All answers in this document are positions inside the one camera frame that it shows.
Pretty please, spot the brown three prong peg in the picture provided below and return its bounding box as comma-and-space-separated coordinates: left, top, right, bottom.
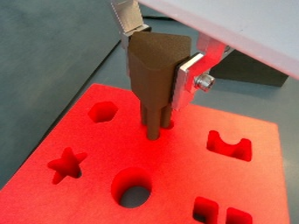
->
127, 31, 192, 140

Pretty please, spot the red shape sorting board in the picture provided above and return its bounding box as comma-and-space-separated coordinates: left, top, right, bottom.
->
0, 84, 291, 224

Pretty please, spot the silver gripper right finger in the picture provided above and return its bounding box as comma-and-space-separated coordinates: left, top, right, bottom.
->
172, 33, 234, 110

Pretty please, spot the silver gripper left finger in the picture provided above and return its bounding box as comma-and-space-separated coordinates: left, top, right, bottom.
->
110, 0, 152, 51

